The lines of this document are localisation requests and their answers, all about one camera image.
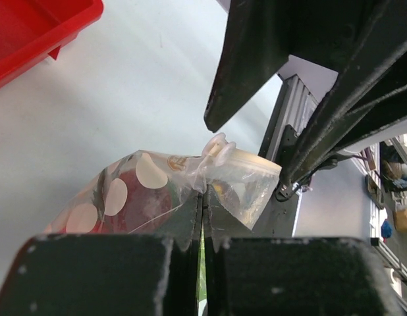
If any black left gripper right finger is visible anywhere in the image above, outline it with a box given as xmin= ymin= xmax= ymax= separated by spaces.
xmin=203 ymin=190 xmax=407 ymax=315

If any dark red fake fruit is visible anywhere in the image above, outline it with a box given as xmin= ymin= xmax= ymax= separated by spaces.
xmin=104 ymin=169 xmax=173 ymax=234

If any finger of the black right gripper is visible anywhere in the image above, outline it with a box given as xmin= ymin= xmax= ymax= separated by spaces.
xmin=204 ymin=1 xmax=378 ymax=132
xmin=279 ymin=1 xmax=407 ymax=186

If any red plastic tray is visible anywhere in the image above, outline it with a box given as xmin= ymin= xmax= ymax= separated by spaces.
xmin=0 ymin=1 xmax=104 ymax=88

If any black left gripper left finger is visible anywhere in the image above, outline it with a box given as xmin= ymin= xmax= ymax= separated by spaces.
xmin=0 ymin=193 xmax=203 ymax=315

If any clear zip top bag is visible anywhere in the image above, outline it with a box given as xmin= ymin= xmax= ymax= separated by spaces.
xmin=45 ymin=133 xmax=281 ymax=234

